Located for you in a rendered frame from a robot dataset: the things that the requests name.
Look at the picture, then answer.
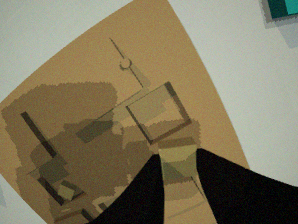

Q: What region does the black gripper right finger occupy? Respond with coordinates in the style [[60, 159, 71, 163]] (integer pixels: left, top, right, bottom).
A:
[[196, 148, 298, 224]]

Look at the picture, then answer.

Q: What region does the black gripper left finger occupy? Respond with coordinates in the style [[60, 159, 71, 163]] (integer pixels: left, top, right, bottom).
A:
[[88, 153, 164, 224]]

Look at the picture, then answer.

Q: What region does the small yellow block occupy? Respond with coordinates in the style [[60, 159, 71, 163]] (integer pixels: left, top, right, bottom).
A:
[[57, 181, 77, 200], [158, 137, 197, 180]]

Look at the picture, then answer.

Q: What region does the tan square board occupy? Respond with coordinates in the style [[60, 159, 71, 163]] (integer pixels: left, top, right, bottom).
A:
[[0, 0, 250, 224]]

